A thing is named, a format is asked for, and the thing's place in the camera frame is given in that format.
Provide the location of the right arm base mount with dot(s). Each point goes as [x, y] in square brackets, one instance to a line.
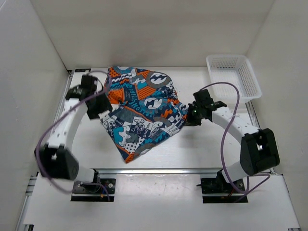
[217, 191]

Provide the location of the black label tag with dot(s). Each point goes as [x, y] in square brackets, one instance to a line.
[81, 70]

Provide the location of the colourful patterned shorts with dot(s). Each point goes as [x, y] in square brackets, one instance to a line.
[148, 110]

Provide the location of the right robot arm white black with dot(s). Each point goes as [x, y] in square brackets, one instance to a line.
[258, 151]

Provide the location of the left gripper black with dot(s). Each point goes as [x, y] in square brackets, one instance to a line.
[106, 106]

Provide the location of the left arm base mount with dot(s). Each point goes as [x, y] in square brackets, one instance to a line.
[102, 190]

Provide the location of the white plastic basket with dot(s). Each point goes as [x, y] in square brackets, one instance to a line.
[237, 70]

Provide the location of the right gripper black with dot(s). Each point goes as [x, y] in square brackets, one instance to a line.
[190, 121]

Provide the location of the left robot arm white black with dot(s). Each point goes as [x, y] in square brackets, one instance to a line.
[54, 157]

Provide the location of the aluminium rail front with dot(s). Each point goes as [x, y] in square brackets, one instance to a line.
[158, 170]

